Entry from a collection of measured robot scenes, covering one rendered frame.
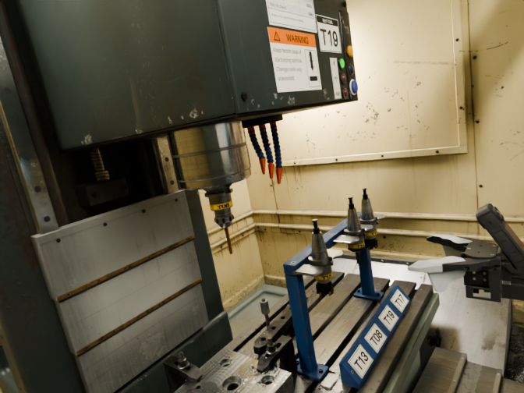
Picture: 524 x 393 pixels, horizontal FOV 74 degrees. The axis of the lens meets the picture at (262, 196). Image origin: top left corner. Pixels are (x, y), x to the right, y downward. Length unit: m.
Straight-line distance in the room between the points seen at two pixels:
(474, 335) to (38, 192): 1.46
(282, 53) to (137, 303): 0.87
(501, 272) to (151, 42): 0.71
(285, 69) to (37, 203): 0.70
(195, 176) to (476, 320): 1.20
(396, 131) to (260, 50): 1.08
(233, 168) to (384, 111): 1.02
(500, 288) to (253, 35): 0.58
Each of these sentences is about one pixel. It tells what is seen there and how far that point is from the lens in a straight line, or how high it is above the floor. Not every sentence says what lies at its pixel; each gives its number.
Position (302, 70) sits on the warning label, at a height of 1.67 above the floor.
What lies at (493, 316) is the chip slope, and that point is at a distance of 1.58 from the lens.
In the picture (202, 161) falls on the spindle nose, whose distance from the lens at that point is 0.69.
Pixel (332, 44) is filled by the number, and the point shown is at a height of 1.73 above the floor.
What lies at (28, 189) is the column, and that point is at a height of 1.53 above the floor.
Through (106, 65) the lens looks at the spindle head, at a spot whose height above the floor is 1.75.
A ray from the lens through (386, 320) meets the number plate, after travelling 1.21.
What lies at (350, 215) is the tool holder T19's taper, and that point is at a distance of 1.10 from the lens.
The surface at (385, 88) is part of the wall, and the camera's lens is 1.61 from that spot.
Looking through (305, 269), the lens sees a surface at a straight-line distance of 0.91.
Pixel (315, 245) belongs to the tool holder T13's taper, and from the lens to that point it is 0.92.
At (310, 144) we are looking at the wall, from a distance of 1.78.
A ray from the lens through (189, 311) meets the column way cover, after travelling 1.34.
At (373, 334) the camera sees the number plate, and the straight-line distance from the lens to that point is 1.14.
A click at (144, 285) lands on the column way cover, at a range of 1.20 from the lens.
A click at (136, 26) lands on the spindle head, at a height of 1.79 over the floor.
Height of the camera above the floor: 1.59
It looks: 12 degrees down
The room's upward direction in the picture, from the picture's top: 10 degrees counter-clockwise
